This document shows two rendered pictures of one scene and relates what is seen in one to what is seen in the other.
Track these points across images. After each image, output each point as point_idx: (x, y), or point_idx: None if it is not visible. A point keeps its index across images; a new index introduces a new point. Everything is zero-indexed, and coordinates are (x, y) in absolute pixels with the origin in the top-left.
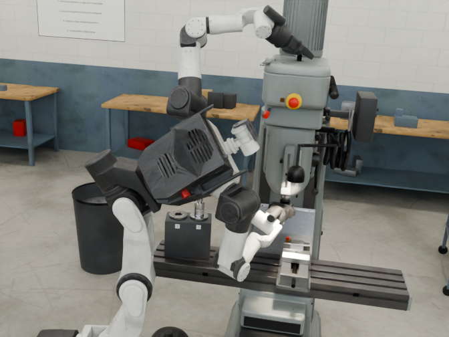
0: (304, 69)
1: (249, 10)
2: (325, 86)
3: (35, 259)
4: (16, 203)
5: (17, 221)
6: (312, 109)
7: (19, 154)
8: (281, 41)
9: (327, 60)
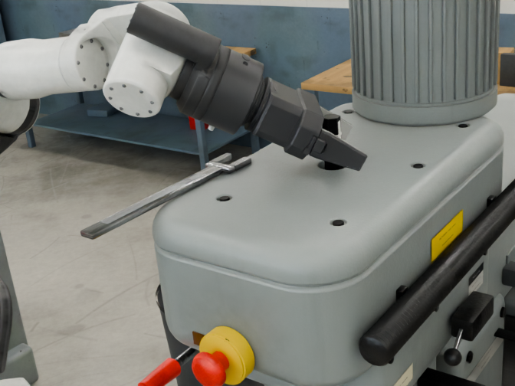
0: (244, 252)
1: (111, 17)
2: (333, 318)
3: (123, 384)
4: (149, 259)
5: (134, 297)
6: None
7: (198, 158)
8: (223, 119)
9: (488, 137)
